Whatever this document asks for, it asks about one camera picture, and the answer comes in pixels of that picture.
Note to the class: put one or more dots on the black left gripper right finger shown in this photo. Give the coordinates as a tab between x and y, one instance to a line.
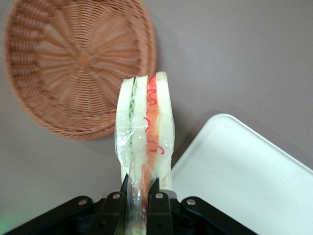
159	213

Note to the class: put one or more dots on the brown wicker basket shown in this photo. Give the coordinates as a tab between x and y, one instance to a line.
73	61

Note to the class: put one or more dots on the cream plastic tray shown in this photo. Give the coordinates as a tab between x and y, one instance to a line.
244	171

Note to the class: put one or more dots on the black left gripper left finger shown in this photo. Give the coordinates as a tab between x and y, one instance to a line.
112	213

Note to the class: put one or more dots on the triangle sandwich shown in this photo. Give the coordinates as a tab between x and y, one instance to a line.
139	122

